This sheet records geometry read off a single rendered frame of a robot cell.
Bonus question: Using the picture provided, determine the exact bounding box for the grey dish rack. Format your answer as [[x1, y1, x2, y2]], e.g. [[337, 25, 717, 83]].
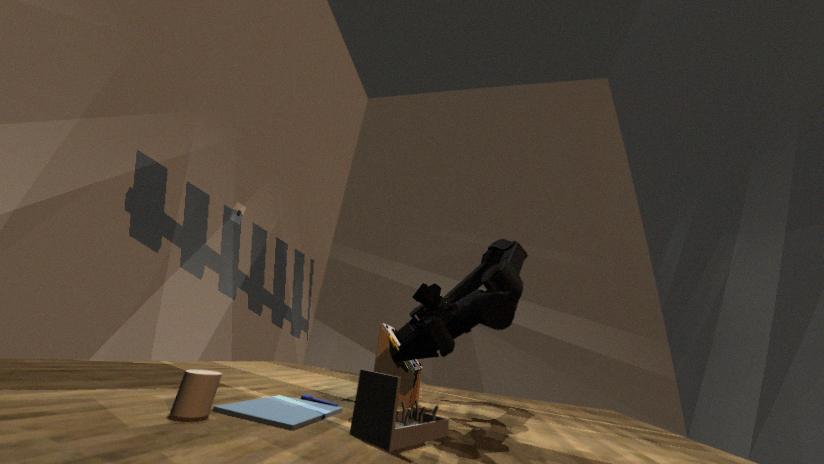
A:
[[350, 370, 448, 452]]

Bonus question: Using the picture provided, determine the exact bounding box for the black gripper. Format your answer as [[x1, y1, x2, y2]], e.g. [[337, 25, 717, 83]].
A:
[[392, 301, 474, 362]]

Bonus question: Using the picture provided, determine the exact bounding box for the light blue square mat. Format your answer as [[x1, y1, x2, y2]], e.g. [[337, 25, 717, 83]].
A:
[[213, 395, 343, 431]]

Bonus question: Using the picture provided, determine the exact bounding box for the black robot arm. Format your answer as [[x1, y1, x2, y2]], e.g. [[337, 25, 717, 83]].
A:
[[392, 239, 527, 343]]

